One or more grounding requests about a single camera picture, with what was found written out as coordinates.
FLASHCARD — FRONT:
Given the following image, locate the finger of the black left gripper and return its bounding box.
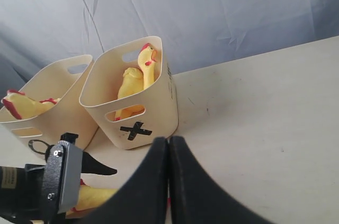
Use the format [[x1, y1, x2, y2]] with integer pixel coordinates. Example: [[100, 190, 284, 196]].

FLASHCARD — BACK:
[[81, 151, 117, 175]]

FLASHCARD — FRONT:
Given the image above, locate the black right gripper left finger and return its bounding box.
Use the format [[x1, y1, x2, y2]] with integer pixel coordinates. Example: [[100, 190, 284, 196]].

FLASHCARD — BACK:
[[79, 137, 169, 223]]

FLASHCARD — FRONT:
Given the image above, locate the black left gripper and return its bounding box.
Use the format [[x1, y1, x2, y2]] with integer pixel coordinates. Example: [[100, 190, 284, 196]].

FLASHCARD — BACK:
[[1, 164, 66, 223]]

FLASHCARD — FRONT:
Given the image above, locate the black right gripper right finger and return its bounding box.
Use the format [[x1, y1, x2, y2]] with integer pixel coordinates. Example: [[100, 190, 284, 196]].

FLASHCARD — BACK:
[[169, 136, 267, 223]]

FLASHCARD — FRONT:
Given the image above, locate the large front yellow rubber chicken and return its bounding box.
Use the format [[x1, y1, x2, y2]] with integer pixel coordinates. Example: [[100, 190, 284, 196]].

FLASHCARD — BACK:
[[1, 89, 61, 120]]

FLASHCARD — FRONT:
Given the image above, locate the headless yellow rubber chicken body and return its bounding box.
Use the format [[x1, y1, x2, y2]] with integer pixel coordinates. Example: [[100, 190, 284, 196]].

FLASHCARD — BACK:
[[114, 67, 144, 121]]

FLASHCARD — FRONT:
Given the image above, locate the yellow chicken head with tube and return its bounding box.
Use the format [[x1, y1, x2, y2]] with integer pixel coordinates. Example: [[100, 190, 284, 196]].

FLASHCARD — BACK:
[[137, 43, 157, 90]]

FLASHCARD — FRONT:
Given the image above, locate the cream bin marked O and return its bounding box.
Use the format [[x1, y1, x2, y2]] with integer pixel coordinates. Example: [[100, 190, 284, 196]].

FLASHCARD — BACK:
[[1, 55, 98, 159]]

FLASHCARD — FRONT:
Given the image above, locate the cream bin marked X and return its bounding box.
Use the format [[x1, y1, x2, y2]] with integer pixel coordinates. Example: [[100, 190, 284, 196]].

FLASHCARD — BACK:
[[79, 36, 179, 149]]

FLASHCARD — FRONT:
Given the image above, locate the white backdrop curtain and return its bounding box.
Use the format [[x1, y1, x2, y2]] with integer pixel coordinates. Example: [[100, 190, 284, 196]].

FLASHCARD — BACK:
[[1, 0, 338, 94]]

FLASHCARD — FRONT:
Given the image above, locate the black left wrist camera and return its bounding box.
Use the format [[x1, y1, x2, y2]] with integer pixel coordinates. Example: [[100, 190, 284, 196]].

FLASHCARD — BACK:
[[40, 133, 83, 220]]

